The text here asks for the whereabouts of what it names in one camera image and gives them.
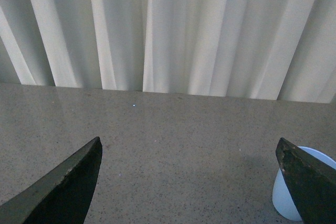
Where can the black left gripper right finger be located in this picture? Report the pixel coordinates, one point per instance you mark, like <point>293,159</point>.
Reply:
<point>311,183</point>

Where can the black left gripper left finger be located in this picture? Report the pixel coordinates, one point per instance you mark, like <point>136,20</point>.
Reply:
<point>63,195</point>

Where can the light blue plastic cup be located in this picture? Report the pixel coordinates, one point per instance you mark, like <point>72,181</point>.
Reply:
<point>281,197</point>

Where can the white pleated curtain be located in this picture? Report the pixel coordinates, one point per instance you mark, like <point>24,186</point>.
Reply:
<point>260,49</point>

